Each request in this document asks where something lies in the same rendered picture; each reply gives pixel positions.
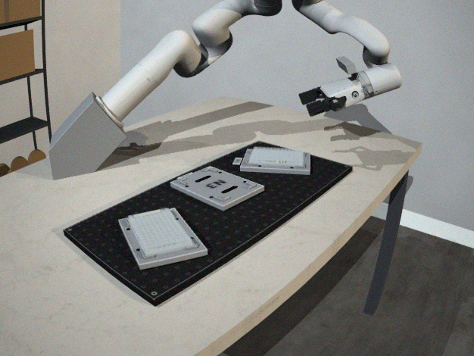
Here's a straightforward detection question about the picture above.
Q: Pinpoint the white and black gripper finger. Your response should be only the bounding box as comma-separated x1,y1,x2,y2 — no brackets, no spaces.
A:
306,96,346,117
299,86,326,105

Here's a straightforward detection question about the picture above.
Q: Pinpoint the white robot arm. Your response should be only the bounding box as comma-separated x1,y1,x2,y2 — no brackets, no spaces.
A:
95,0,402,128

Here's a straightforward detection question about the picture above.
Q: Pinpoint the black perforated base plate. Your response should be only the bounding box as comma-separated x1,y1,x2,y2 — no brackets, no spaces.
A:
63,141,352,307

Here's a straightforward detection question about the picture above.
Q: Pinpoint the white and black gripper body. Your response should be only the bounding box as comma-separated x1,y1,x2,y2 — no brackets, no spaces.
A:
320,74,365,111

